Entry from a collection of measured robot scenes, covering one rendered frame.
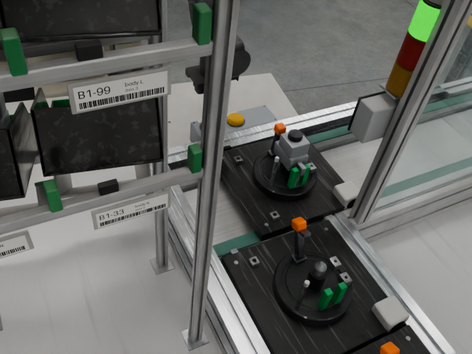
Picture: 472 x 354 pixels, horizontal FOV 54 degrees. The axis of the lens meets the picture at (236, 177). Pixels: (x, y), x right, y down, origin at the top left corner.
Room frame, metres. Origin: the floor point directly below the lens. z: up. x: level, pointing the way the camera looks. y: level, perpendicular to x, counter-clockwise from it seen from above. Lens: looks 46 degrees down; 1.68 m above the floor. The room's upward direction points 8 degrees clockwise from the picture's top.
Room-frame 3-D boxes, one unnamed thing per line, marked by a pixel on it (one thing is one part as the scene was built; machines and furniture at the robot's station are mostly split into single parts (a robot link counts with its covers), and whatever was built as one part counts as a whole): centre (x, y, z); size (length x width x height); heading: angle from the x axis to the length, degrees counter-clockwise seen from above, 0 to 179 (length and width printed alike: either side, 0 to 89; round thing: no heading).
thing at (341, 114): (0.94, -0.17, 0.91); 0.89 x 0.06 x 0.11; 123
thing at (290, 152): (0.70, -0.11, 1.06); 0.08 x 0.04 x 0.07; 33
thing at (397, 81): (0.66, -0.25, 1.28); 0.05 x 0.05 x 0.05
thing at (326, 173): (0.71, -0.10, 0.96); 0.24 x 0.24 x 0.02; 33
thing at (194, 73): (0.85, 0.08, 1.13); 0.10 x 0.07 x 0.07; 123
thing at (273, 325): (0.45, -0.16, 1.01); 0.24 x 0.24 x 0.13; 33
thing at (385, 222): (0.80, -0.29, 0.91); 0.84 x 0.28 x 0.10; 123
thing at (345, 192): (0.68, -0.24, 0.97); 0.05 x 0.05 x 0.04; 33
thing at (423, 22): (0.66, -0.25, 1.38); 0.05 x 0.05 x 0.05
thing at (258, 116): (0.89, 0.02, 0.93); 0.21 x 0.07 x 0.06; 123
